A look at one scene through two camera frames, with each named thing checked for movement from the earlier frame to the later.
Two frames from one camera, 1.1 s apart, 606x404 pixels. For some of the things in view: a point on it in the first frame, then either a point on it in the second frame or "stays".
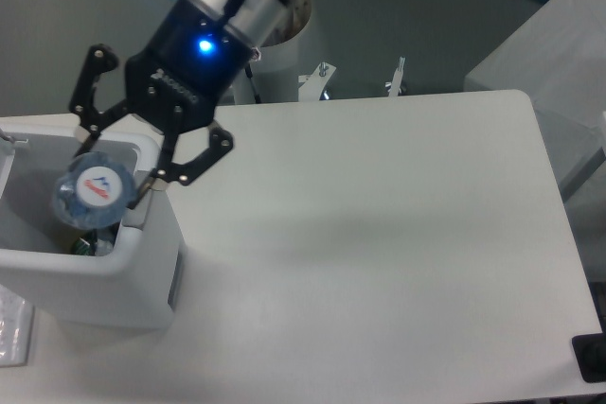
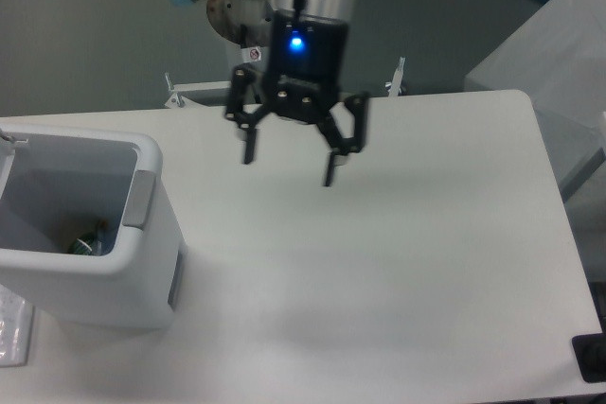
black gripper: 193,56 → 305,72
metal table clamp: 397,78 stays
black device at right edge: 590,355 stays
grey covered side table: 558,58 stays
